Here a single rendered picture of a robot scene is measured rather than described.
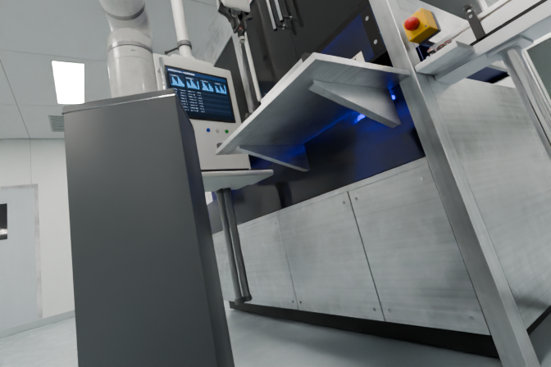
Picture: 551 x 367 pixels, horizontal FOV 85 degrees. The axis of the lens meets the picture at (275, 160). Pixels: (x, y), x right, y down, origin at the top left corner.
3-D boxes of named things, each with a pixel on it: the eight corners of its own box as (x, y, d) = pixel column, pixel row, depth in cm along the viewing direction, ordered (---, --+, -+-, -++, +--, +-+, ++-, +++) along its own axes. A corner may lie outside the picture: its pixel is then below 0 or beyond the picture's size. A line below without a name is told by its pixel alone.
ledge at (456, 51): (439, 76, 101) (437, 71, 102) (480, 52, 91) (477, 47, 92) (416, 71, 94) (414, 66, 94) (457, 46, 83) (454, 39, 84)
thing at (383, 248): (316, 277, 294) (295, 190, 315) (615, 272, 129) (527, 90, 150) (222, 311, 238) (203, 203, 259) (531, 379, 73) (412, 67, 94)
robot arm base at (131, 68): (82, 108, 71) (77, 42, 75) (117, 135, 89) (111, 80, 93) (164, 94, 73) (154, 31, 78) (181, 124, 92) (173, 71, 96)
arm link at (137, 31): (100, 46, 78) (93, -26, 84) (120, 83, 96) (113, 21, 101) (149, 43, 82) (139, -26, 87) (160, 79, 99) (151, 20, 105)
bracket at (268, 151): (306, 171, 141) (299, 145, 144) (310, 169, 139) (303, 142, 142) (242, 177, 122) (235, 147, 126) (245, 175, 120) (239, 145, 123)
